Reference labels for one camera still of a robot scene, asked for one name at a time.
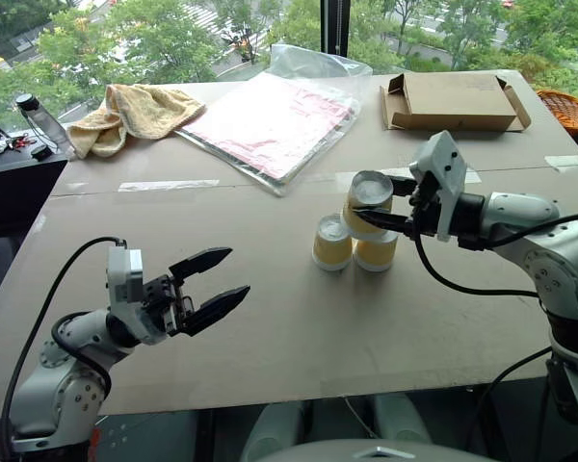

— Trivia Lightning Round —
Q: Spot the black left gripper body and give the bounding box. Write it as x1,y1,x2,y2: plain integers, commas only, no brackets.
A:
142,272,197,339

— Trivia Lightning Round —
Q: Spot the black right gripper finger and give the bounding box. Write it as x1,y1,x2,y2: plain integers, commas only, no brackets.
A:
351,207,411,236
387,174,419,198

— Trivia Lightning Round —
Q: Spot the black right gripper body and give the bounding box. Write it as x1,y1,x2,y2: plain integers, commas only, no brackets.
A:
404,169,444,238

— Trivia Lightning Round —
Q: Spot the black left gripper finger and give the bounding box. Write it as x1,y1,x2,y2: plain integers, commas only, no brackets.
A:
168,246,234,281
179,284,252,338

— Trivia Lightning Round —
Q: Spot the yellow paper cup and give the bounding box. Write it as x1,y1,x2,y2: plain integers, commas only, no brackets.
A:
341,169,396,241
311,213,354,272
352,230,400,274

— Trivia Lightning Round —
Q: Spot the long clear tape strip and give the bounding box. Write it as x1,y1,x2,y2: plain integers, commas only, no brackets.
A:
117,178,221,193

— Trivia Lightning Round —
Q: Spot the flat brown cardboard box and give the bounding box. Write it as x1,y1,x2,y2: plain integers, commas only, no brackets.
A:
379,71,533,133

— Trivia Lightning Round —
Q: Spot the white rounded robot leg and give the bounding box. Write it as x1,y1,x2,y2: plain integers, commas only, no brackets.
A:
239,400,305,462
372,393,434,447

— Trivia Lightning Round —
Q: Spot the clear bag with pink sheets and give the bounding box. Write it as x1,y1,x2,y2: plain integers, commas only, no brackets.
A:
174,43,375,198

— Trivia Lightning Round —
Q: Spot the yellow terry towel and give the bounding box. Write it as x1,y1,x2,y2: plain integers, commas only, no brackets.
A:
66,83,207,160

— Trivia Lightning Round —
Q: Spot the brown wicker basket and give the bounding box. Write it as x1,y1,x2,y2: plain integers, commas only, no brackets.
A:
535,88,578,137

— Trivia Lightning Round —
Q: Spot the black side cabinet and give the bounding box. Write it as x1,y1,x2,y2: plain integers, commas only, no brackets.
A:
0,110,71,244

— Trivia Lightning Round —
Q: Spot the clear bottle with black cap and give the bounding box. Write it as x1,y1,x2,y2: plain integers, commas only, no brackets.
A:
14,92,76,161

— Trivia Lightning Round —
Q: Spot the grey robot torso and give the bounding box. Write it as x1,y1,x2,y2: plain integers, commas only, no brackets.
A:
253,439,498,462

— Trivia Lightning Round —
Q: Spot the bunch of keys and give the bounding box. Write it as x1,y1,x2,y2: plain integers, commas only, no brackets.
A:
0,135,36,155

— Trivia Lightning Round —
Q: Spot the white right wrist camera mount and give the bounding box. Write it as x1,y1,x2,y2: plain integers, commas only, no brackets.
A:
408,130,469,243

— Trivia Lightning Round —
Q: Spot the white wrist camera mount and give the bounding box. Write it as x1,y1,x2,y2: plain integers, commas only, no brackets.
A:
408,130,469,243
106,246,168,346

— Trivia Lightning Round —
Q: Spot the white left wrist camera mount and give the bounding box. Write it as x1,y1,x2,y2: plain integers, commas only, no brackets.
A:
106,246,168,346

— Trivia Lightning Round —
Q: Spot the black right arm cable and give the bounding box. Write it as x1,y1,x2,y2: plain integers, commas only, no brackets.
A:
410,211,578,298

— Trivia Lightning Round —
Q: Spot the dark window frame post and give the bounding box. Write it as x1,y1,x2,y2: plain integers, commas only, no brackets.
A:
319,0,354,56

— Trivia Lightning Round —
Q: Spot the thin white wire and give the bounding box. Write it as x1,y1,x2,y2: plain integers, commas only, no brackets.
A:
341,396,382,442

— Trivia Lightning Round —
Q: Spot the black cable under table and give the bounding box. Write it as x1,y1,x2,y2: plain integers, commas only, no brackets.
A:
470,346,556,462

